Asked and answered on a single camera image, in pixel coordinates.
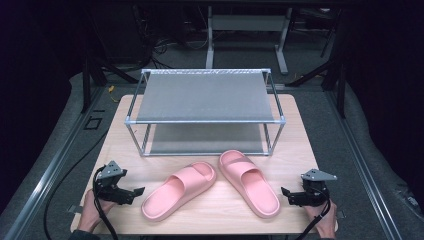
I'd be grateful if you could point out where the person's right hand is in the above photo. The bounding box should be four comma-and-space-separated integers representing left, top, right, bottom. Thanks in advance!
304, 201, 338, 239

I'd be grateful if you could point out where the metal floor rail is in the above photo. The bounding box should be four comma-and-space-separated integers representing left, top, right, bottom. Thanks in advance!
3, 87, 105, 240
328, 90, 403, 240

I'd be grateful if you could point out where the pink slipper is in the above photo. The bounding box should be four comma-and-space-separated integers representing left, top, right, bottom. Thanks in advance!
140, 161, 218, 223
218, 149, 281, 219

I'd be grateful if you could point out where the black floor cable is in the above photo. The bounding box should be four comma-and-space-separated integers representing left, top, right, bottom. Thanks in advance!
43, 129, 111, 240

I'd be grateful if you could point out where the bundle of black cables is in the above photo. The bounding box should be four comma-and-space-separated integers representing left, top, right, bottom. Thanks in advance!
133, 6, 208, 69

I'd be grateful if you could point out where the grey metal desk frame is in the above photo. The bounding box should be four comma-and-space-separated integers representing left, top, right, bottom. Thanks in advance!
205, 5, 294, 75

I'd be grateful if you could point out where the hand-held gripper black cable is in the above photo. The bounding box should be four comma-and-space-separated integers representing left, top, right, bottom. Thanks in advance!
294, 189, 333, 240
92, 165, 120, 240

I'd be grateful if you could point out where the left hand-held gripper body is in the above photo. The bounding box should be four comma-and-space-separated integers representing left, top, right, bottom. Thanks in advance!
94, 160, 134, 205

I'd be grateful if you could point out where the person's left hand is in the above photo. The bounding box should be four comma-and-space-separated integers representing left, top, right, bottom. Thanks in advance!
77, 189, 116, 233

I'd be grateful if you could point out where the grey metal shoe rack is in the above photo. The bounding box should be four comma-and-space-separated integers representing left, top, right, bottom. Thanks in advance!
124, 68, 287, 158

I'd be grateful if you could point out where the left hand-held gripper black cable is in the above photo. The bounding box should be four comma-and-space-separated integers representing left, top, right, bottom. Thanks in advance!
92, 165, 120, 240

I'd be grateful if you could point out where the right hand-held gripper black cable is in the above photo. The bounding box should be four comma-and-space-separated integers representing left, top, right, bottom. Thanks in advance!
294, 189, 333, 240

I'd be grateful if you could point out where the black metal stand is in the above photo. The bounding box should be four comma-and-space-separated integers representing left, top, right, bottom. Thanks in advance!
81, 6, 141, 114
286, 9, 348, 118

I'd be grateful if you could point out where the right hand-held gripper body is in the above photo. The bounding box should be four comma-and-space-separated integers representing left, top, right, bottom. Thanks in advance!
297, 168, 338, 207

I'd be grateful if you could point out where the yellow tag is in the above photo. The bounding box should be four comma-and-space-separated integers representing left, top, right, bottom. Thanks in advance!
108, 85, 120, 103

